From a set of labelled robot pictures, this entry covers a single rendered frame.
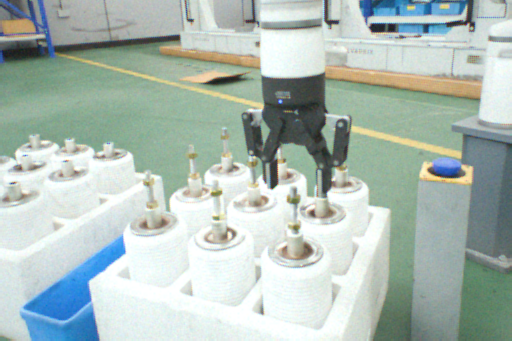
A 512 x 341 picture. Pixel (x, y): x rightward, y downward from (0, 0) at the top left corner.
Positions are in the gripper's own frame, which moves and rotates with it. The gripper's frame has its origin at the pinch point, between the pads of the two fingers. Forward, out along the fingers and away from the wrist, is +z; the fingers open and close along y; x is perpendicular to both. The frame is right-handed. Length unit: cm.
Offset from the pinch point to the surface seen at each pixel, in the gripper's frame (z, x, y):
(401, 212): 36, 66, 2
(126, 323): 23.1, -9.0, -24.8
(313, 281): 12.0, -3.0, 3.2
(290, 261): 10.0, -2.8, 0.0
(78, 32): 15, 403, -507
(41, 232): 16, -3, -50
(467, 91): 33, 214, 7
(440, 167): 2.8, 18.3, 15.1
